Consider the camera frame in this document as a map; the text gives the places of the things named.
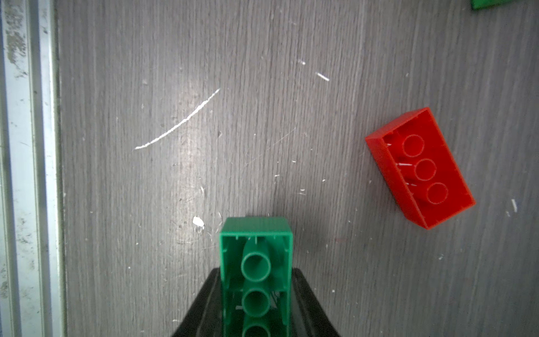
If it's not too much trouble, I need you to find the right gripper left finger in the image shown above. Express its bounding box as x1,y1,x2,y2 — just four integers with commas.
172,268,223,337

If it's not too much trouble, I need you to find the dark green long lego brick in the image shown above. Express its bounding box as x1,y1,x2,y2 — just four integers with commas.
219,217,293,336

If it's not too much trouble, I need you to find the red lego brick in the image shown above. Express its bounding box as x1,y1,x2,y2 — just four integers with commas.
365,108,476,229

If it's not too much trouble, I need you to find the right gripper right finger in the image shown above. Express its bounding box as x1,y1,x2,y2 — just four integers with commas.
291,268,340,337

